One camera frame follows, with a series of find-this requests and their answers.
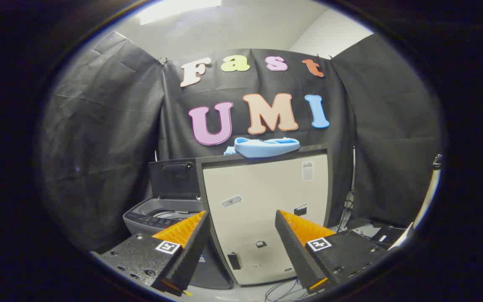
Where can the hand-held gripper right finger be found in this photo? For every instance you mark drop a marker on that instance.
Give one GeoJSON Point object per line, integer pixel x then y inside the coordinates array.
{"type": "Point", "coordinates": [296, 251]}

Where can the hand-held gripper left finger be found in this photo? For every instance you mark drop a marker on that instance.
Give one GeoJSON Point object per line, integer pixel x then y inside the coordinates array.
{"type": "Point", "coordinates": [191, 247]}

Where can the grey washing machine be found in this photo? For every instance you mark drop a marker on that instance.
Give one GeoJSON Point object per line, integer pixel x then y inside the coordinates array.
{"type": "Point", "coordinates": [141, 216]}

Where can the light blue garment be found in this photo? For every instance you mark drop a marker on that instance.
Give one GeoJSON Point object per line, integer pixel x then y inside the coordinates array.
{"type": "Point", "coordinates": [262, 147]}

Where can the flat black box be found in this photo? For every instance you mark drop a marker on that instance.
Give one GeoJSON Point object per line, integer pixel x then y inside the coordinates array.
{"type": "Point", "coordinates": [388, 235]}

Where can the black backdrop cloth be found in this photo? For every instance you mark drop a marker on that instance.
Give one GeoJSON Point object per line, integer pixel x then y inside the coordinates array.
{"type": "Point", "coordinates": [111, 138]}

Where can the white pole with black cap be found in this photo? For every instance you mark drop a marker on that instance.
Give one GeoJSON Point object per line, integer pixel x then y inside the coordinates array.
{"type": "Point", "coordinates": [428, 197]}

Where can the beige cabinet with dark frame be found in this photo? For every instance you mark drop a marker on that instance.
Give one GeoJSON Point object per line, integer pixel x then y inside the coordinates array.
{"type": "Point", "coordinates": [258, 184]}

